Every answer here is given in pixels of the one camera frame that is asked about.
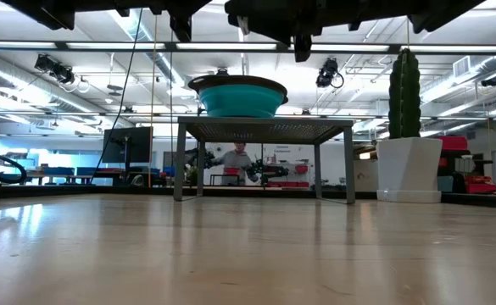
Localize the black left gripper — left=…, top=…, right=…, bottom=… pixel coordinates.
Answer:
left=0, top=0, right=213, bottom=43

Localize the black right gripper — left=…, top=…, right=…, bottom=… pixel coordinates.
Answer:
left=224, top=0, right=486, bottom=64

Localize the teal bowl with grey rim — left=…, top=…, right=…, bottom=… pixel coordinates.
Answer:
left=187, top=75, right=290, bottom=119

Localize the grey perforated metal shelf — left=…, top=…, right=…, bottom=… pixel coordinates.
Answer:
left=173, top=116, right=356, bottom=205

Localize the black monitor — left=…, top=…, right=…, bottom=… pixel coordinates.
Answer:
left=102, top=125, right=154, bottom=164

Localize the person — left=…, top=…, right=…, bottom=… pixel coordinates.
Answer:
left=213, top=142, right=255, bottom=186

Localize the green cactus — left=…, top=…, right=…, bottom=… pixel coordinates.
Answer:
left=387, top=47, right=422, bottom=140

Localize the white hexagonal plant pot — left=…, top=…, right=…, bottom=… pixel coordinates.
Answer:
left=376, top=136, right=443, bottom=204

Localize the red storage box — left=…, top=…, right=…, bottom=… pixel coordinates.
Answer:
left=436, top=135, right=469, bottom=152

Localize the overhead frame bar with lights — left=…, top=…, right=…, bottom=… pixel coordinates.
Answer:
left=0, top=40, right=496, bottom=55

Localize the black overhead camera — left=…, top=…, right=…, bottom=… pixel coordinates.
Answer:
left=315, top=57, right=345, bottom=89

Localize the black hanging cable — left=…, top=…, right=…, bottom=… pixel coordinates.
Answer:
left=89, top=8, right=143, bottom=184

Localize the black rig camera with cable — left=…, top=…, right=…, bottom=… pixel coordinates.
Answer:
left=34, top=53, right=76, bottom=85

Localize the black aluminium table frame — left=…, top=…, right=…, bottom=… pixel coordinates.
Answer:
left=0, top=185, right=496, bottom=209

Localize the black looped hose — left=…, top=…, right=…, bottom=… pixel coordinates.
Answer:
left=0, top=137, right=28, bottom=186

